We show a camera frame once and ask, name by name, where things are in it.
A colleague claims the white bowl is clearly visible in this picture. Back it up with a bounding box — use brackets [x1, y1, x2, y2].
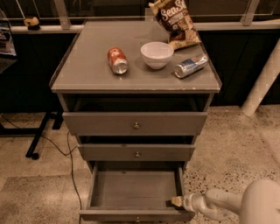
[140, 42, 174, 69]

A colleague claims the white diagonal pole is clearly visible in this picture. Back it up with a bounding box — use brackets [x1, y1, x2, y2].
[241, 39, 280, 116]

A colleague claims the grey drawer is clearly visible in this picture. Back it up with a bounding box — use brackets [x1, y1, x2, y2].
[63, 112, 207, 136]
[80, 161, 194, 224]
[78, 143, 195, 161]

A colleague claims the grey middle drawer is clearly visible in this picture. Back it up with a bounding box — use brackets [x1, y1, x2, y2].
[78, 143, 195, 161]

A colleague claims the grey bottom drawer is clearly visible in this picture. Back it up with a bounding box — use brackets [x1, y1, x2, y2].
[80, 161, 194, 224]

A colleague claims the brown chip bag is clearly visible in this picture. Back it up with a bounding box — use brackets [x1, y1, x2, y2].
[149, 0, 200, 50]

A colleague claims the orange soda can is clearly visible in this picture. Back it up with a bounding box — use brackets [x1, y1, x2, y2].
[108, 47, 129, 74]

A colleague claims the grey drawer cabinet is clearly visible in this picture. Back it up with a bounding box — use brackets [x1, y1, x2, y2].
[49, 19, 223, 182]

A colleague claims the small yellow figurine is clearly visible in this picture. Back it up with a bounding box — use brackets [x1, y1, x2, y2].
[24, 17, 40, 31]

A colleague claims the grey top drawer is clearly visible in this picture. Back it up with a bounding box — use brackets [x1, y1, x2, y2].
[63, 112, 207, 136]

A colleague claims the black desk leg frame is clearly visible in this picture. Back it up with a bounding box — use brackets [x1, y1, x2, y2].
[0, 112, 63, 160]

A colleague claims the silver blue can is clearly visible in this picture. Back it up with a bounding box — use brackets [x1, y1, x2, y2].
[174, 54, 208, 79]

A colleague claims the black floor cable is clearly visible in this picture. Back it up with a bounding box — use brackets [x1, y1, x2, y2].
[0, 113, 84, 211]

